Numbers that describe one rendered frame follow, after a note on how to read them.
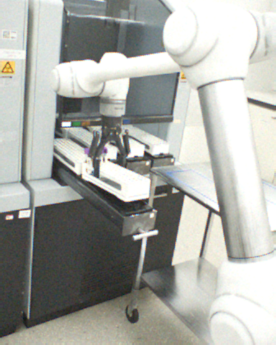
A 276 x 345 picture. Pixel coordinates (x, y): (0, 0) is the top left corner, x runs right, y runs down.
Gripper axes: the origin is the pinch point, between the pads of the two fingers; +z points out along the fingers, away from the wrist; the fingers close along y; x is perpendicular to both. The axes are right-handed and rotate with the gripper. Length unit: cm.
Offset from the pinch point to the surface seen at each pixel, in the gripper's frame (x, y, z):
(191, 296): -10, 41, 62
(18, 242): 24.5, -25.3, 34.0
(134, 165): 21.5, 27.6, 6.9
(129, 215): -20.3, -4.6, 9.6
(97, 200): -3.9, -6.9, 9.3
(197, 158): 147, 198, 50
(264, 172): 90, 229, 53
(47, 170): 30.6, -10.5, 7.3
